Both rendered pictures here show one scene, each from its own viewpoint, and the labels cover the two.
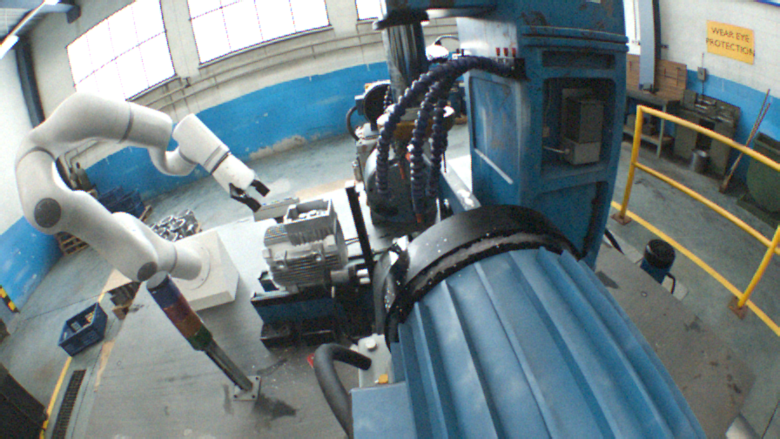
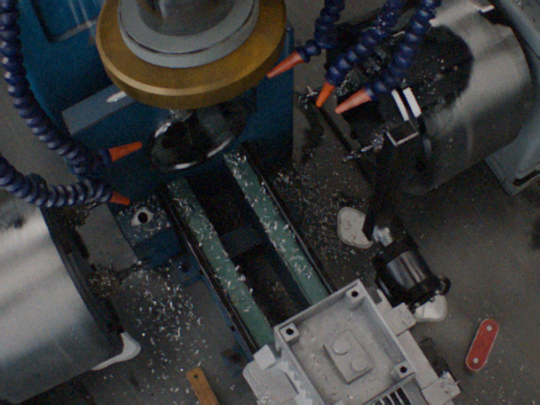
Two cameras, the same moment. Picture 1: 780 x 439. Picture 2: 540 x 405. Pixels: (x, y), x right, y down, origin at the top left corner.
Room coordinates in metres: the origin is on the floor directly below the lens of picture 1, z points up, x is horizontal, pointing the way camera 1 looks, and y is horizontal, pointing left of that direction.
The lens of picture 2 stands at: (0.81, 0.30, 1.85)
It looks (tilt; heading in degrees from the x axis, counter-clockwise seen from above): 66 degrees down; 244
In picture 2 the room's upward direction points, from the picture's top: 3 degrees counter-clockwise
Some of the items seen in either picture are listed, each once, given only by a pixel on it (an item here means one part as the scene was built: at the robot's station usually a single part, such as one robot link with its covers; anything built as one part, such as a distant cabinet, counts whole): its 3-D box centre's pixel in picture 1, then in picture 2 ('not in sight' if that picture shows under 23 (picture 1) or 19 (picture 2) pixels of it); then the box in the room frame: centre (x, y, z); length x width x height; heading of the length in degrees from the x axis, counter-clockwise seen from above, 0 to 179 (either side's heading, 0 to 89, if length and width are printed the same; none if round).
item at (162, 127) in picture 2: (447, 225); (198, 136); (0.68, -0.15, 1.02); 0.15 x 0.02 x 0.15; 0
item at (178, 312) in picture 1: (175, 306); not in sight; (0.38, 0.48, 1.14); 0.06 x 0.06 x 0.04
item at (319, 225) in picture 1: (312, 221); (344, 357); (0.68, 0.20, 1.11); 0.12 x 0.11 x 0.07; 91
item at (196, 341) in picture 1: (197, 334); not in sight; (0.38, 0.48, 1.05); 0.06 x 0.06 x 0.04
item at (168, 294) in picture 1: (164, 290); not in sight; (0.38, 0.48, 1.19); 0.06 x 0.06 x 0.04
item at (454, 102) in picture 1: (448, 102); not in sight; (5.70, -1.55, 0.37); 1.20 x 0.80 x 0.74; 96
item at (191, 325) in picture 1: (185, 320); not in sight; (0.38, 0.48, 1.10); 0.06 x 0.06 x 0.04
